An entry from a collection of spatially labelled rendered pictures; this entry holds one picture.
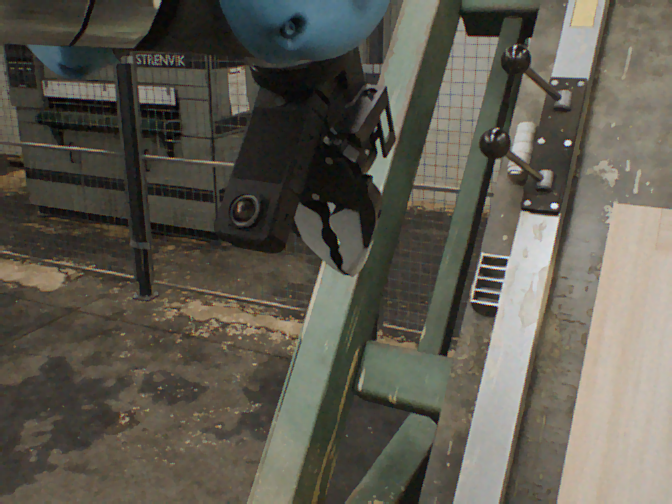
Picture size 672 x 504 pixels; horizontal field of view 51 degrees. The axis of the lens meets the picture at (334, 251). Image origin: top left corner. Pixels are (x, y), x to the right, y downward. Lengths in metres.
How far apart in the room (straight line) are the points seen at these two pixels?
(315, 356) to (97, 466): 1.94
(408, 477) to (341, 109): 0.88
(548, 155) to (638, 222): 0.14
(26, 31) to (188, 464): 2.54
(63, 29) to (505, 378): 0.72
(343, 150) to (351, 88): 0.06
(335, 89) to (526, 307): 0.47
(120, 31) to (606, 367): 0.74
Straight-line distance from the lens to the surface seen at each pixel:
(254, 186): 0.47
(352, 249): 0.57
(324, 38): 0.25
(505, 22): 1.24
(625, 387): 0.90
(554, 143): 0.98
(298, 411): 0.94
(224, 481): 2.63
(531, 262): 0.92
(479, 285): 0.95
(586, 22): 1.10
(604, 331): 0.91
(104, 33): 0.25
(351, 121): 0.52
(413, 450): 1.37
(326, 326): 0.95
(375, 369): 1.00
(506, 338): 0.89
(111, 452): 2.87
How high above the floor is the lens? 1.56
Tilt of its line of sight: 19 degrees down
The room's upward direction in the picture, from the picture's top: straight up
